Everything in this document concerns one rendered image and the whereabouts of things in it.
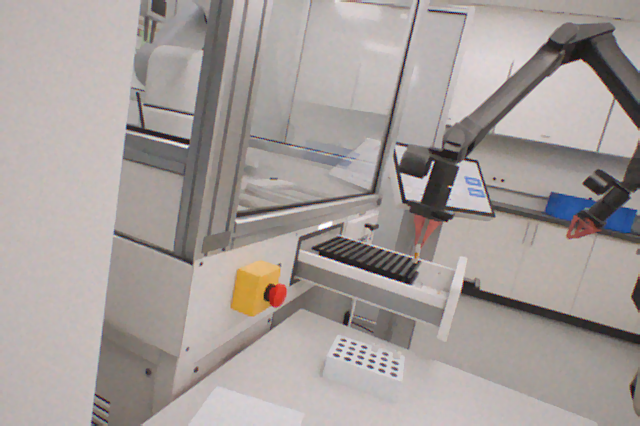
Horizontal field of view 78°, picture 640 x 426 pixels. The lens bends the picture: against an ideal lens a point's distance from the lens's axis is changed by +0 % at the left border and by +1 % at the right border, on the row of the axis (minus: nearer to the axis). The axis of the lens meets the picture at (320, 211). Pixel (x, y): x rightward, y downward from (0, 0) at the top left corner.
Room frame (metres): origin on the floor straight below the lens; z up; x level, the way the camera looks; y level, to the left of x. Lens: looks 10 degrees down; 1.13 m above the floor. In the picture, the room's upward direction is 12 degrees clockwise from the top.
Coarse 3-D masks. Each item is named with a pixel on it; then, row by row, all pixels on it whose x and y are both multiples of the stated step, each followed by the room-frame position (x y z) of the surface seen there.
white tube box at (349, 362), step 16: (336, 336) 0.66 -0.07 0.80; (336, 352) 0.60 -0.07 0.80; (352, 352) 0.61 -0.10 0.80; (368, 352) 0.63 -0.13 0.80; (384, 352) 0.64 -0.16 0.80; (336, 368) 0.58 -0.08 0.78; (352, 368) 0.57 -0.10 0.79; (368, 368) 0.58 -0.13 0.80; (384, 368) 0.58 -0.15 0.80; (400, 368) 0.60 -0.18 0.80; (352, 384) 0.57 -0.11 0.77; (368, 384) 0.57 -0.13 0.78; (384, 384) 0.56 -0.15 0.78; (400, 384) 0.56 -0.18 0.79
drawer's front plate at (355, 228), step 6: (366, 216) 1.25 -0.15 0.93; (372, 216) 1.29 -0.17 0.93; (348, 222) 1.09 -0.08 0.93; (354, 222) 1.10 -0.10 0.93; (360, 222) 1.16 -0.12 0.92; (366, 222) 1.23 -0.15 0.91; (372, 222) 1.30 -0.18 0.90; (348, 228) 1.09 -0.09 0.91; (354, 228) 1.11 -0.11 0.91; (360, 228) 1.17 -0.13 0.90; (366, 228) 1.24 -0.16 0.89; (348, 234) 1.09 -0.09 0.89; (354, 234) 1.12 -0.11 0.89; (360, 234) 1.19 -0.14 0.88; (366, 234) 1.25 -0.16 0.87; (372, 234) 1.34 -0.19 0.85
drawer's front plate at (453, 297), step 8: (464, 264) 0.87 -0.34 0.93; (456, 272) 0.78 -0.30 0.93; (456, 280) 0.72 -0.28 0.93; (456, 288) 0.68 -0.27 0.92; (448, 296) 0.69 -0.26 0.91; (456, 296) 0.68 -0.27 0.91; (448, 304) 0.68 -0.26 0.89; (456, 304) 0.68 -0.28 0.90; (448, 312) 0.68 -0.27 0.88; (448, 320) 0.68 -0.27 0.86; (440, 328) 0.68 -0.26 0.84; (448, 328) 0.68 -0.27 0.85; (440, 336) 0.68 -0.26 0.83
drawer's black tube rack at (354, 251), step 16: (336, 240) 0.96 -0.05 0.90; (352, 240) 0.99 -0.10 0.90; (320, 256) 0.85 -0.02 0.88; (336, 256) 0.82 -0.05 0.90; (352, 256) 0.84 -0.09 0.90; (368, 256) 0.87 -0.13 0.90; (384, 256) 0.90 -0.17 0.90; (400, 256) 0.93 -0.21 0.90; (384, 272) 0.79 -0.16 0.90; (400, 272) 0.80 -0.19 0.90; (416, 272) 0.92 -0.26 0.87
